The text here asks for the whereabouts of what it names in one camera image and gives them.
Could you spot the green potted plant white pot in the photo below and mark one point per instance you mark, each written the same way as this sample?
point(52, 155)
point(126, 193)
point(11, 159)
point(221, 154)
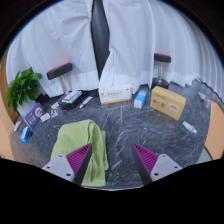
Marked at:
point(23, 86)

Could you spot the flat white packet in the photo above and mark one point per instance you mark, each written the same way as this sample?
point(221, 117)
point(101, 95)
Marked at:
point(17, 125)

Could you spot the small white sachet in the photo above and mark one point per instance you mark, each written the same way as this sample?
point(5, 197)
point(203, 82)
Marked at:
point(55, 105)

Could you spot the purple cardboard box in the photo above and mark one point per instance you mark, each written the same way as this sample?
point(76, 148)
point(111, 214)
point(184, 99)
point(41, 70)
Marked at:
point(34, 115)

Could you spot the green towel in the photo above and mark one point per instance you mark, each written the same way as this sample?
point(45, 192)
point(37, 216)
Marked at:
point(80, 140)

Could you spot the small black object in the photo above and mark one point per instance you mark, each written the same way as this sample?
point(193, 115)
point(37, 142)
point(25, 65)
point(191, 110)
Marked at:
point(30, 134)

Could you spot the clear sachet with brown contents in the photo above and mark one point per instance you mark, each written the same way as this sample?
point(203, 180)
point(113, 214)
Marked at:
point(54, 112)

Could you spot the white curtain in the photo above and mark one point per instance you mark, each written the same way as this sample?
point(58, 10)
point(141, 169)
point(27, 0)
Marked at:
point(160, 30)
point(60, 40)

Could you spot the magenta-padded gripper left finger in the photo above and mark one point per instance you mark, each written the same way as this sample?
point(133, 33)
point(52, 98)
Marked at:
point(65, 166)

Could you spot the small purple object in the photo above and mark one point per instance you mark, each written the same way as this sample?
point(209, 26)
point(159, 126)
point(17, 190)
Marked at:
point(207, 103)

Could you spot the small white object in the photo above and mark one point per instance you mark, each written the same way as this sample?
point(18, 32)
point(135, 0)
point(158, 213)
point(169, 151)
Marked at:
point(202, 95)

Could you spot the yellow cardboard box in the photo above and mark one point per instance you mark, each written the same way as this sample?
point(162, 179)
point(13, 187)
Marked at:
point(166, 101)

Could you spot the white and blue flat box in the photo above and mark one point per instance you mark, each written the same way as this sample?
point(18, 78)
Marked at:
point(71, 96)

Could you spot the small white and blue tube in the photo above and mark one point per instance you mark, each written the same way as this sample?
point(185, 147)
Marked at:
point(189, 127)

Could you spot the small white and blue carton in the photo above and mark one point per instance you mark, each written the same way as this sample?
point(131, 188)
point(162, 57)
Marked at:
point(140, 99)

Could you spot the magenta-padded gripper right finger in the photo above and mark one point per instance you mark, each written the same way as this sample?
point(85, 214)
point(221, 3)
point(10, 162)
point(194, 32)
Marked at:
point(156, 166)

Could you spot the white and orange box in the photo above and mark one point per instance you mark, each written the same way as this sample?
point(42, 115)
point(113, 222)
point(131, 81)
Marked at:
point(115, 94)

